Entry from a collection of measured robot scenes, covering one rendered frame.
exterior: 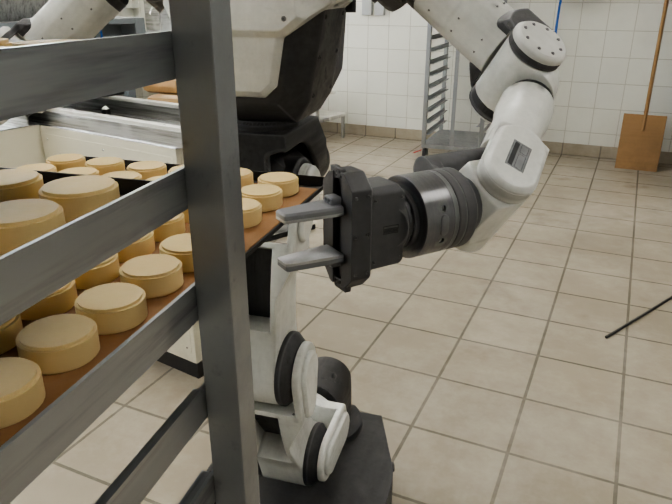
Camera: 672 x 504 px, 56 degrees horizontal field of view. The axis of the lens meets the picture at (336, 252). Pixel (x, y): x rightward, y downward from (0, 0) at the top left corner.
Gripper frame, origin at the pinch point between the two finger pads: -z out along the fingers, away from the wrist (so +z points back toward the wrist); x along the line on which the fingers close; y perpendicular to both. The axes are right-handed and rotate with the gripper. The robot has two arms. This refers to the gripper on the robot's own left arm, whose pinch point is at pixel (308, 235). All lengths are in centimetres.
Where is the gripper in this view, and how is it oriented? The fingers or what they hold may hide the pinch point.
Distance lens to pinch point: 60.5
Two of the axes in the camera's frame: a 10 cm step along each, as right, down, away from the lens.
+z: 8.6, -1.9, 4.7
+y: 5.1, 3.2, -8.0
